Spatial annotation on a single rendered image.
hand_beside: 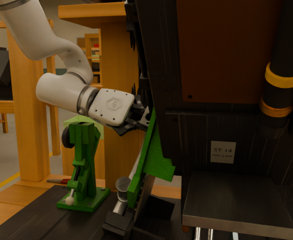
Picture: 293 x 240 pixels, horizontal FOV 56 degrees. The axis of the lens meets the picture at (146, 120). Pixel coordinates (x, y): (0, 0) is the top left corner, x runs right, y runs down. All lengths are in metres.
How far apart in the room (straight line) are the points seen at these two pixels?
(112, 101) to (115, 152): 0.36
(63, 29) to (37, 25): 11.18
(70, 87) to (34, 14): 0.20
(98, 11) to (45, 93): 0.30
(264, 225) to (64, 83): 0.58
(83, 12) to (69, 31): 10.83
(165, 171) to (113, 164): 0.47
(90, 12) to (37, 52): 0.27
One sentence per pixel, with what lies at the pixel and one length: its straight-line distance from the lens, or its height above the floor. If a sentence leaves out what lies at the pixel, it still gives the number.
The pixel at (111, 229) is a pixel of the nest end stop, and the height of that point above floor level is 0.97.
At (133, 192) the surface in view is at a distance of 0.62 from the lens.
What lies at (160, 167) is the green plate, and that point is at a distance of 0.63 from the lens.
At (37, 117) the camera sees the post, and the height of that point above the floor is 1.15.
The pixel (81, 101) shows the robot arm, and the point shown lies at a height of 1.26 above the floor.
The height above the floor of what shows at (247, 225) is 1.13.
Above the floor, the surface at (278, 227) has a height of 1.13.
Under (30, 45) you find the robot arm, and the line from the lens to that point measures 0.70.
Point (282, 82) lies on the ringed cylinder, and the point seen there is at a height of 1.33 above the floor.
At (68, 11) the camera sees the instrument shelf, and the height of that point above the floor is 1.52.
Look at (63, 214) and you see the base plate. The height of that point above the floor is 0.90.
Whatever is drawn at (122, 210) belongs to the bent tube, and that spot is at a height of 0.99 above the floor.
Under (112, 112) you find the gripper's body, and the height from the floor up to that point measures 1.24.
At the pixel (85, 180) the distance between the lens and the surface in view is 0.94.
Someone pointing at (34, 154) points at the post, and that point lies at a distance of 1.23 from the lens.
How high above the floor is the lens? 1.35
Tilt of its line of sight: 11 degrees down
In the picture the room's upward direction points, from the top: straight up
